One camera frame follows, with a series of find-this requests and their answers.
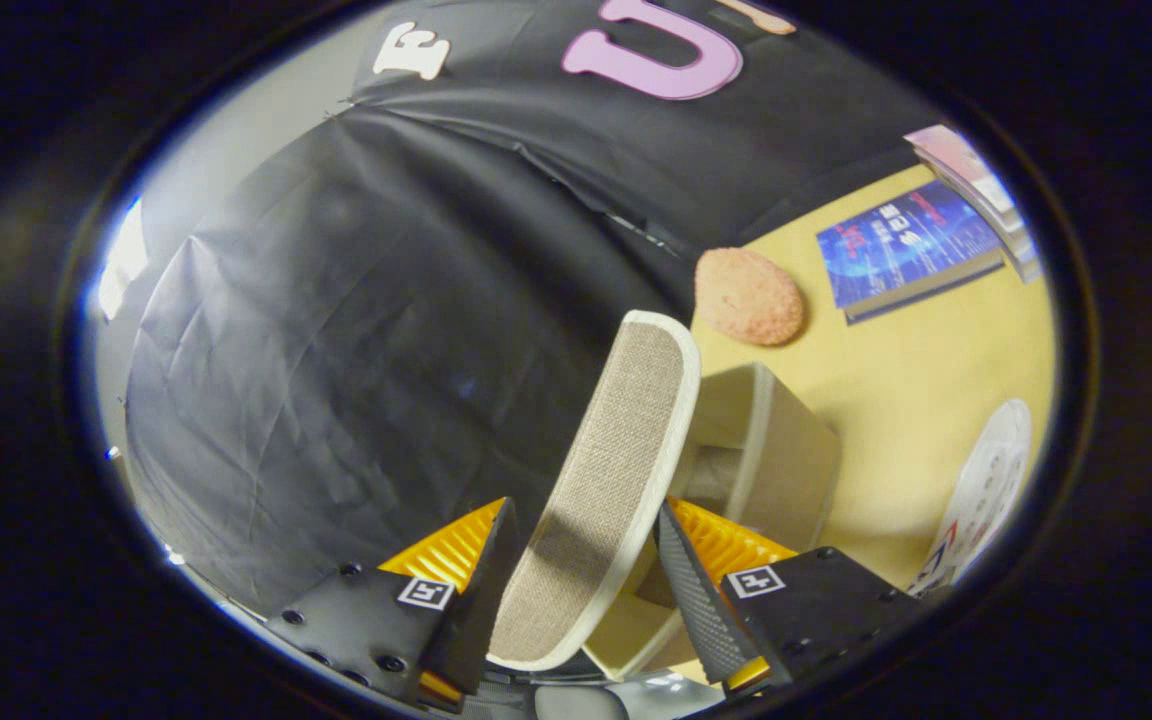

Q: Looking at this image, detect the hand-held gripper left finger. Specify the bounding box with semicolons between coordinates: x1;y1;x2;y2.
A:
266;496;522;713

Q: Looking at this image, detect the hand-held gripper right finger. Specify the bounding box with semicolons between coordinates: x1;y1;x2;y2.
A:
656;498;929;699

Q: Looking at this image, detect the beige storage box lid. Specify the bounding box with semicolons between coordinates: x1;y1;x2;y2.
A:
486;310;702;673

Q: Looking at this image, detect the beige fabric storage box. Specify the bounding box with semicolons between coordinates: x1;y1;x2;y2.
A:
584;362;842;683

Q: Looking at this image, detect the white striped canvas shoe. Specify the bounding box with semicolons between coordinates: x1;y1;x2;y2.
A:
908;398;1034;601

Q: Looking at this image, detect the orange rough sponge ball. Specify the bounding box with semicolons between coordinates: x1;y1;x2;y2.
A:
694;247;805;347

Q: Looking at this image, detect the blue cover book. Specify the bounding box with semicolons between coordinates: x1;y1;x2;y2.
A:
816;180;1007;326

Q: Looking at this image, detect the white paperback book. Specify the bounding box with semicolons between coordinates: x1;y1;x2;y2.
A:
976;185;1034;253
996;230;1044;284

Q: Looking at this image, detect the pink cover book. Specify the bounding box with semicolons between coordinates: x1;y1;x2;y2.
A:
904;125;1015;219

